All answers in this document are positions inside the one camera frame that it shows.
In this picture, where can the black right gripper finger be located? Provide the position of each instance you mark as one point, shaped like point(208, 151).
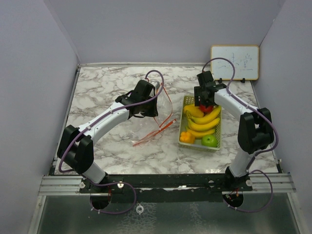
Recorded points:
point(209, 98)
point(197, 96)

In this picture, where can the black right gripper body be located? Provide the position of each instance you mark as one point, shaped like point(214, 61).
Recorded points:
point(201, 98)

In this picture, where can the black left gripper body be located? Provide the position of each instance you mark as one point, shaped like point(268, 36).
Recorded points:
point(149, 108)

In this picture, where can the red toy apple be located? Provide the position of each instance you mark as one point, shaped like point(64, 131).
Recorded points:
point(206, 109)

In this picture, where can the clear orange-zip bag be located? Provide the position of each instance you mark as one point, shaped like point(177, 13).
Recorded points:
point(144, 129)

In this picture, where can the green toy apple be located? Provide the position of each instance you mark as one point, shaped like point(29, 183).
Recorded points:
point(209, 141)

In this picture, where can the orange toy bell pepper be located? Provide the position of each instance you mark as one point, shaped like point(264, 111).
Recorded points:
point(187, 137)

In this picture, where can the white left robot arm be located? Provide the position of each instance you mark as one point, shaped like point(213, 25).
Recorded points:
point(77, 143)

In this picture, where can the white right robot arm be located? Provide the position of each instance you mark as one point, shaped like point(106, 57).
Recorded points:
point(255, 130)

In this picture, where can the pale green perforated basket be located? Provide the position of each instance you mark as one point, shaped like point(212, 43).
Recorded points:
point(197, 143)

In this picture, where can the yellow toy banana bunch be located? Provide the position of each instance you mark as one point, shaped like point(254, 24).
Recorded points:
point(200, 126)

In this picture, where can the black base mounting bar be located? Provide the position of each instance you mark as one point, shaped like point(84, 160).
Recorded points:
point(164, 188)

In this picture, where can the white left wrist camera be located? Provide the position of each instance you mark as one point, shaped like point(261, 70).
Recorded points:
point(156, 84)

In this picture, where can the small whiteboard with wooden frame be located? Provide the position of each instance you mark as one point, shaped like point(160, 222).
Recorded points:
point(243, 58)

